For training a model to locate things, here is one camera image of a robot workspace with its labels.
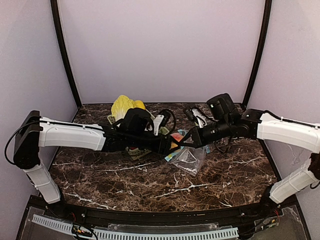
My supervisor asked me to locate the orange pink peach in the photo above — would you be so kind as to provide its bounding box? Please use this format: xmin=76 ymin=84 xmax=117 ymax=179
xmin=170 ymin=132 xmax=184 ymax=149

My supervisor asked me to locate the clear zip bag blue zipper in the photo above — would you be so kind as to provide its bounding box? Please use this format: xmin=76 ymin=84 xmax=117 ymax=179
xmin=204 ymin=144 xmax=213 ymax=154

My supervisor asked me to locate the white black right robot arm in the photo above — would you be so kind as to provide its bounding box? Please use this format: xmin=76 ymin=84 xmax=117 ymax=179
xmin=179 ymin=93 xmax=320 ymax=204

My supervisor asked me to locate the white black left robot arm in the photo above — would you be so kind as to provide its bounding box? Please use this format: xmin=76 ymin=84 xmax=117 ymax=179
xmin=9 ymin=108 xmax=177 ymax=205

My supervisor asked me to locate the pale green plastic basket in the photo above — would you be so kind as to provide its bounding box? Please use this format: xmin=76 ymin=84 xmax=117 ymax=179
xmin=107 ymin=114 xmax=169 ymax=160

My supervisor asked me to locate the yellow lemon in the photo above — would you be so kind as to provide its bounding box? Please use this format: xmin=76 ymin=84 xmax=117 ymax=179
xmin=134 ymin=100 xmax=146 ymax=110

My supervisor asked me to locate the yellow napa cabbage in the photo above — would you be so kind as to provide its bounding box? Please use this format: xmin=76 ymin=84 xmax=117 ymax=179
xmin=111 ymin=95 xmax=135 ymax=121

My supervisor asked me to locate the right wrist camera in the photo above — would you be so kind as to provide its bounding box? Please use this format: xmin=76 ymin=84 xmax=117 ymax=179
xmin=183 ymin=106 xmax=210 ymax=128

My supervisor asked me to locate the black front rail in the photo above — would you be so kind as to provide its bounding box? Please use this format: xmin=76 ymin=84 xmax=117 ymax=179
xmin=44 ymin=197 xmax=281 ymax=227

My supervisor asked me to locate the black frame post right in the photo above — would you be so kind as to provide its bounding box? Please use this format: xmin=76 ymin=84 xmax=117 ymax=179
xmin=241 ymin=0 xmax=273 ymax=109

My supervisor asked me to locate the black frame post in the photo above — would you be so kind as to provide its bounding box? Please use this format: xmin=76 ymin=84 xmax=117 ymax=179
xmin=50 ymin=0 xmax=83 ymax=109
xmin=241 ymin=0 xmax=273 ymax=109

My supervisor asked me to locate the black frame post left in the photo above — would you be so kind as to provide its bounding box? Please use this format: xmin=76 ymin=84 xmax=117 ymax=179
xmin=50 ymin=0 xmax=83 ymax=109

